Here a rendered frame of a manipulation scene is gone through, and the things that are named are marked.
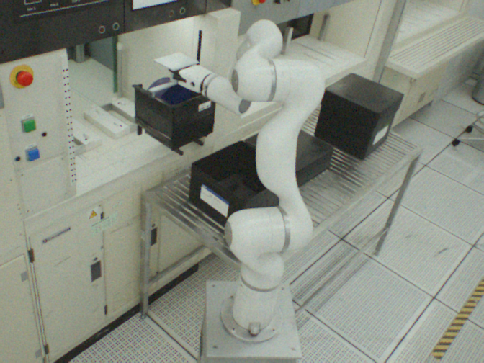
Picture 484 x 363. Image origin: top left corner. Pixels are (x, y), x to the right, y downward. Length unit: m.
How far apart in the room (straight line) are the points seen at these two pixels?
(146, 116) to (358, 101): 0.97
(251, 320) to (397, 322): 1.39
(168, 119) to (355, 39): 1.73
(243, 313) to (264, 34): 0.78
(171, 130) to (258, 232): 0.64
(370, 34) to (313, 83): 1.97
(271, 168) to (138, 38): 1.13
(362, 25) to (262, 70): 2.05
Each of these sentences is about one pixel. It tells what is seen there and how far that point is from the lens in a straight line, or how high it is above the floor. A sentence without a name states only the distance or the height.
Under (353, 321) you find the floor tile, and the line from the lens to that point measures 2.72.
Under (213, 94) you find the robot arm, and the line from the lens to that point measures 1.67.
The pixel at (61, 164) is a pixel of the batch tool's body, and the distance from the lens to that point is 1.72.
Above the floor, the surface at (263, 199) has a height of 0.89.
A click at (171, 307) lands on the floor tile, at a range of 2.59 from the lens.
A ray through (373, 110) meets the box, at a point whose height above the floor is 1.01.
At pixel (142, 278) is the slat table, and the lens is 2.32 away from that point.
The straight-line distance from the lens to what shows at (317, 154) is 2.18.
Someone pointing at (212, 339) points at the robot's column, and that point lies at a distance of 1.55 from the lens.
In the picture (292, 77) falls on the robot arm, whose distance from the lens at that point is 1.21.
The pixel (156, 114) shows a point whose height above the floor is 1.10.
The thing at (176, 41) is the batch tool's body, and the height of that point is 1.24.
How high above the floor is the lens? 2.02
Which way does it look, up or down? 37 degrees down
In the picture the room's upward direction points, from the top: 10 degrees clockwise
